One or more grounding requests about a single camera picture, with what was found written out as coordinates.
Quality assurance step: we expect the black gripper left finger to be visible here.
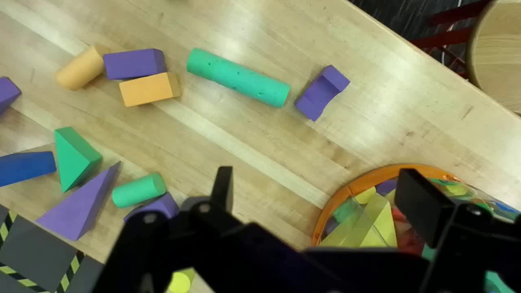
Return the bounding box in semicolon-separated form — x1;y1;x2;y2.
209;165;235;218

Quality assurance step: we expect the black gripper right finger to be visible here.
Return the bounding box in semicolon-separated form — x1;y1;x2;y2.
394;168;471;251

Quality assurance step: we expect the yellow cylindrical foam block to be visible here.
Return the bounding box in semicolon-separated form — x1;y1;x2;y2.
167;269;197;293

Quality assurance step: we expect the clear plastic block bag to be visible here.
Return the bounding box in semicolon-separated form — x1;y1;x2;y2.
311;163;521;293

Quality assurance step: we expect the small purple foam block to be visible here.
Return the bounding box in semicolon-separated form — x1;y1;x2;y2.
124;192;181;223

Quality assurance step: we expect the short green cylinder block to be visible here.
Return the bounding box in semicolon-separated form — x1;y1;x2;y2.
111;171;170;210

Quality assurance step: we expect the long green cylinder block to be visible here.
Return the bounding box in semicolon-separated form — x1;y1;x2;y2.
186;47;294;109

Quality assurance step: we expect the orange rectangular foam block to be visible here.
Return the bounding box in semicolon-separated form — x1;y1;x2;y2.
118;72;183;109

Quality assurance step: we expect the purple notched foam block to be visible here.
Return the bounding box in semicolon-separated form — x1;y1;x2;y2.
294;64;352;124

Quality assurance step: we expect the long purple wedge block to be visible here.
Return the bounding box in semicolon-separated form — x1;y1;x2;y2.
36;160;123;243

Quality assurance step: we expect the green triangle foam block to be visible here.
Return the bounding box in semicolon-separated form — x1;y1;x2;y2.
53;126;105;194

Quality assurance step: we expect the purple rectangular foam block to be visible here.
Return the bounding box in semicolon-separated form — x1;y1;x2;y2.
103;47;168;82

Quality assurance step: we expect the orange cylindrical foam block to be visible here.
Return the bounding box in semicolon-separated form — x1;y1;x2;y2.
54;44;106;91

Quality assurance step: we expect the blue triangle foam block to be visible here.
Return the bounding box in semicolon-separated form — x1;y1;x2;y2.
0;150;59;189

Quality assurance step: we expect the purple triangle foam block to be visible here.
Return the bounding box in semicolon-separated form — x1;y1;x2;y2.
0;75;23;116

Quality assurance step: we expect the wooden stool with red legs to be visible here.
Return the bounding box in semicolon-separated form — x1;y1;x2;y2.
412;0;521;117

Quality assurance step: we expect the gray plate with hazard tape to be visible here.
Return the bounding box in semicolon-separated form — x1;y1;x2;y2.
0;204;106;293

